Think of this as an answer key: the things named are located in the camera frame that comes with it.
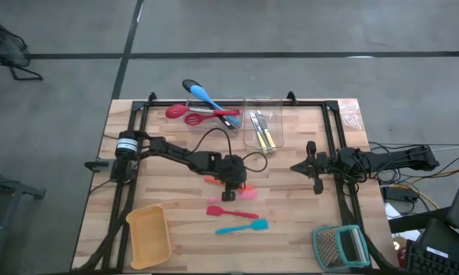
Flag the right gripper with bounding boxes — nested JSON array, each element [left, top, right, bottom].
[[289, 141, 339, 196]]

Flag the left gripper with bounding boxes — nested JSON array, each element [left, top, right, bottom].
[[212, 152, 249, 202]]

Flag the orange silicone spatula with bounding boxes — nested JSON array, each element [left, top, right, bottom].
[[203, 176, 254, 191]]

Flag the pink silicone spatula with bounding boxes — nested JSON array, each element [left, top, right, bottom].
[[207, 188, 259, 204]]

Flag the cream-handled table knife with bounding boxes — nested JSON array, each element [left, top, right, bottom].
[[249, 110, 266, 153]]

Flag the red silicone spatula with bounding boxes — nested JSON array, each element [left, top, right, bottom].
[[206, 205, 260, 220]]

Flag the green-handled table knife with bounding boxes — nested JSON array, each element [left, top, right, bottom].
[[253, 111, 272, 151]]

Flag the teal silicone spatula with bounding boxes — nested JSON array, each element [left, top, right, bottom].
[[215, 218, 270, 236]]

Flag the red silicone slotted spoon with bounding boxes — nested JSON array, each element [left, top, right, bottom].
[[183, 112, 232, 127]]

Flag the red spoon with metal handle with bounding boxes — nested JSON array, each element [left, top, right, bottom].
[[165, 103, 241, 118]]

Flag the blue silicone spoon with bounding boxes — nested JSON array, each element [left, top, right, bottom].
[[189, 84, 242, 128]]

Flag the black slotted spoon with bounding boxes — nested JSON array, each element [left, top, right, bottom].
[[182, 79, 238, 133]]

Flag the wide clear plastic bin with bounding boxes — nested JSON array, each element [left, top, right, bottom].
[[183, 98, 246, 133]]

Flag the narrow clear plastic bin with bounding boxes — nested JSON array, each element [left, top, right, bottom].
[[243, 96, 286, 154]]

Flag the clear plastic bag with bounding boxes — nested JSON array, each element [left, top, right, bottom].
[[338, 99, 367, 131]]

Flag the teal framed box grater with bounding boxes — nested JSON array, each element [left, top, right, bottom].
[[312, 224, 373, 273]]

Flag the white paper sheet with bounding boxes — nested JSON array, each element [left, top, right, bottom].
[[384, 202, 402, 221]]

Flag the black power brick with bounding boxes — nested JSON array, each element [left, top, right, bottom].
[[383, 186, 420, 203]]

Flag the yellow plastic basket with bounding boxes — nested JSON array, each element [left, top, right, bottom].
[[125, 204, 173, 270]]

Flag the black bar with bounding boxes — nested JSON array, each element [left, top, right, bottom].
[[388, 207, 450, 234]]

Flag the black keyboard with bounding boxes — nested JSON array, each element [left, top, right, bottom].
[[406, 239, 459, 275]]

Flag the dark grey metal stand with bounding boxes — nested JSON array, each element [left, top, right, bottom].
[[0, 166, 47, 275]]

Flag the black mesh chair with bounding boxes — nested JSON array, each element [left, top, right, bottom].
[[0, 15, 45, 82]]

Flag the black left wrist camera cable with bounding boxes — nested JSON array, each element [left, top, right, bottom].
[[192, 127, 269, 173]]

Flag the black metal table frame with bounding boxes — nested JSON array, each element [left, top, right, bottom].
[[73, 91, 404, 275]]

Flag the yellow cable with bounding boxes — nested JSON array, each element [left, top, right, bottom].
[[381, 182, 442, 210]]

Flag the white cable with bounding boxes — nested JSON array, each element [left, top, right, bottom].
[[370, 144, 459, 154]]

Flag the orange cable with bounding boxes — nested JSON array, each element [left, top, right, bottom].
[[437, 164, 459, 180]]

